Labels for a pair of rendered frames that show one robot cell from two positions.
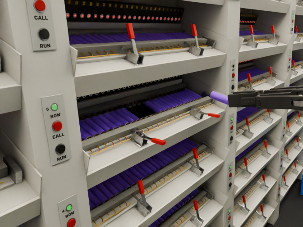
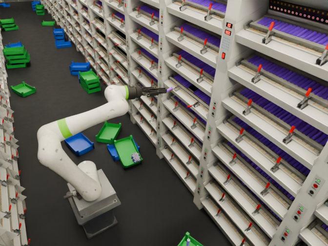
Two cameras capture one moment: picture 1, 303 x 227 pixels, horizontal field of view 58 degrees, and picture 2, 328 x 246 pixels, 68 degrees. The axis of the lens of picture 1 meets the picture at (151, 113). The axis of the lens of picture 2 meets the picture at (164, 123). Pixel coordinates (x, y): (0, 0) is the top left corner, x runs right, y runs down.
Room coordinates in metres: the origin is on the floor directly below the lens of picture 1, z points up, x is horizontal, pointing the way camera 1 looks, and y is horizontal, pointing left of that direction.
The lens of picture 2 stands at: (1.07, -1.65, 1.86)
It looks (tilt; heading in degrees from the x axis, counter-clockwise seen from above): 36 degrees down; 107
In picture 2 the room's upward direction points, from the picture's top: 3 degrees clockwise
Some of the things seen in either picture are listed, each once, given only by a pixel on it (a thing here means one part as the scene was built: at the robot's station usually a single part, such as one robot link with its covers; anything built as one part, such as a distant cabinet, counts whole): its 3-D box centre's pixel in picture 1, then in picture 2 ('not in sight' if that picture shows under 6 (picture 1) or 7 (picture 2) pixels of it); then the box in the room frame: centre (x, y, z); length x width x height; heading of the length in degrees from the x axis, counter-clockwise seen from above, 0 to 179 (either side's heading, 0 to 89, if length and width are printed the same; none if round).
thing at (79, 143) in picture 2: not in sight; (78, 142); (-0.42, 0.02, 0.04); 0.30 x 0.20 x 0.08; 153
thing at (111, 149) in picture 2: not in sight; (123, 148); (0.08, 0.11, 0.04); 0.30 x 0.20 x 0.08; 48
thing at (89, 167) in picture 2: not in sight; (88, 176); (0.25, -0.72, 0.54); 0.16 x 0.13 x 0.19; 131
